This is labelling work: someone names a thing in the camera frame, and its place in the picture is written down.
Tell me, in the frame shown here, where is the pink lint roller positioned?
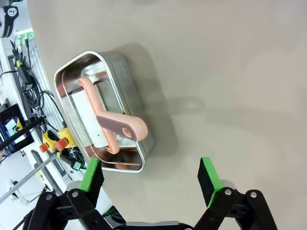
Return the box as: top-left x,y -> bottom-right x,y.
71,76 -> 148,154

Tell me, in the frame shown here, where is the yellow emergency stop button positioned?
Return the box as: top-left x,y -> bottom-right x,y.
39,131 -> 60,153
55,128 -> 77,151

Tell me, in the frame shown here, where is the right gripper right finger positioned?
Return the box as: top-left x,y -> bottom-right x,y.
194,157 -> 279,230

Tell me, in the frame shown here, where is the grey slotted aluminium frame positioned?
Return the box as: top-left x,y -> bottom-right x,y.
28,44 -> 84,183

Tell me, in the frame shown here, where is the black framed monitor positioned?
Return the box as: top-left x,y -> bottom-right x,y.
0,104 -> 34,154

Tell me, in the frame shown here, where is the black cable bundle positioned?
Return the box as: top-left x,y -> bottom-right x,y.
23,88 -> 60,125

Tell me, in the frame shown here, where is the black pole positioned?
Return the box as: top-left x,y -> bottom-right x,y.
0,116 -> 47,150

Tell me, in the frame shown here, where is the rectangular metal tray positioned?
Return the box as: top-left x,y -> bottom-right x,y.
54,50 -> 156,173

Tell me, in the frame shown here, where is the silver metal rod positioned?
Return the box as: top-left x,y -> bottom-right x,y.
0,157 -> 53,203

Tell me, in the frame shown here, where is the black power adapter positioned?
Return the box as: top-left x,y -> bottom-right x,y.
15,59 -> 34,91

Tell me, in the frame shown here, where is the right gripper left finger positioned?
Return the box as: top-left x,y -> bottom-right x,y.
23,158 -> 127,230

